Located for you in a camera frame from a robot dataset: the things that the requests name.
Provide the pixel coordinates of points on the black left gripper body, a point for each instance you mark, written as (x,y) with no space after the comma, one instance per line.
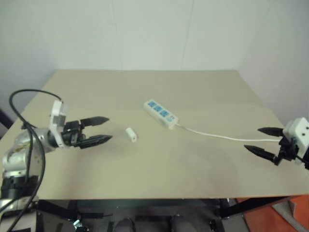
(72,135)

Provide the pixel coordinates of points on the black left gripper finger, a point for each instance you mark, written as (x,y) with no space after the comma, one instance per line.
(96,140)
(95,120)

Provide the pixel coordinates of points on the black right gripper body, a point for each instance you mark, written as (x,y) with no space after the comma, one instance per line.
(288,151)

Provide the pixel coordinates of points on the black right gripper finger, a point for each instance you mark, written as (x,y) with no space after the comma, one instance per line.
(260,152)
(271,131)

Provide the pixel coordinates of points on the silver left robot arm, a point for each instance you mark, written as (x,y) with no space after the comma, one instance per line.
(18,154)

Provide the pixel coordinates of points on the small white plug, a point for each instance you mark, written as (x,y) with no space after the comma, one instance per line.
(131,134)

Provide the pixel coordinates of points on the white power strip blue sockets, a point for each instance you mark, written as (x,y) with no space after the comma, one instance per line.
(159,112)

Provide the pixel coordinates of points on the grey cloth piece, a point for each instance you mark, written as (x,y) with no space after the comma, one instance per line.
(285,209)

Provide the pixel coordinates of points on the black slanted bar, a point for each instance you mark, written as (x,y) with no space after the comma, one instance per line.
(4,120)

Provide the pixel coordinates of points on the small silver metal clamp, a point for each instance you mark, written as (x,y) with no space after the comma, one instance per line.
(77,223)

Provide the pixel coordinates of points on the dark rounded shape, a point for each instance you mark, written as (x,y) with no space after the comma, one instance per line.
(124,224)

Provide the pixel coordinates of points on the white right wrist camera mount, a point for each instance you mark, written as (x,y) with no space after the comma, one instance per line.
(298,131)

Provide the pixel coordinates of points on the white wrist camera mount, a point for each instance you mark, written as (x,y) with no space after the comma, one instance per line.
(298,131)
(57,113)

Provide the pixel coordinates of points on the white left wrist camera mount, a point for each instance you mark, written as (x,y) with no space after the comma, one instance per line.
(57,113)

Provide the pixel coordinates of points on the black metal table frame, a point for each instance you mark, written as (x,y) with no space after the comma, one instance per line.
(149,203)

